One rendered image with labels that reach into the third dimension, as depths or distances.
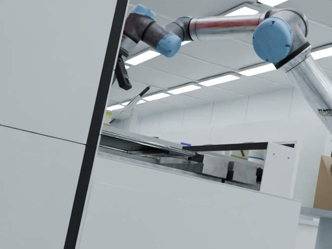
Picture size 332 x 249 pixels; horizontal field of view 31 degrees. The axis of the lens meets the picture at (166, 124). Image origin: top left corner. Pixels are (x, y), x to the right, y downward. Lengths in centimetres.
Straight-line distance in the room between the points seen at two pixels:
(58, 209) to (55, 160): 9
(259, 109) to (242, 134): 167
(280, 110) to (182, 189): 733
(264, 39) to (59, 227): 83
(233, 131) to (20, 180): 681
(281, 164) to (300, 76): 25
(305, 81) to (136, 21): 57
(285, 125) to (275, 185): 523
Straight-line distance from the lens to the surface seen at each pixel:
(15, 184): 113
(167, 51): 189
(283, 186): 167
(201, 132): 870
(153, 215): 143
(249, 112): 948
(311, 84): 171
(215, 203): 150
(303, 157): 656
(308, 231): 582
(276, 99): 891
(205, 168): 174
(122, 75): 191
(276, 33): 168
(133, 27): 193
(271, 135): 706
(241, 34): 190
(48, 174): 115
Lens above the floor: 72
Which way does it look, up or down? 8 degrees up
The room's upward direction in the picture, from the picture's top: 11 degrees clockwise
